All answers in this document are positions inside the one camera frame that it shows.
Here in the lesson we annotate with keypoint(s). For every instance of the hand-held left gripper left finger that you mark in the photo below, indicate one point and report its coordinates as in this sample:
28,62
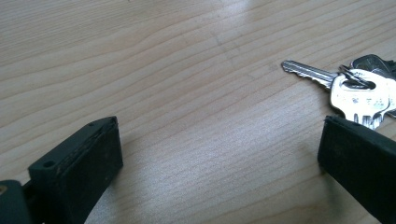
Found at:
77,168

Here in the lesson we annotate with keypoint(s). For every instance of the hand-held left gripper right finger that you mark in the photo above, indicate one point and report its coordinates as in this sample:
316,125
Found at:
361,161

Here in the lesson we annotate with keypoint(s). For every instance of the silver key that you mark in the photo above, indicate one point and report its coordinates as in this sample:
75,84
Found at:
358,99

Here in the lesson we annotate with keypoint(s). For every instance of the dark-headed key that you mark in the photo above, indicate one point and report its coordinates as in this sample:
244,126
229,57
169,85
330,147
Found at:
373,62

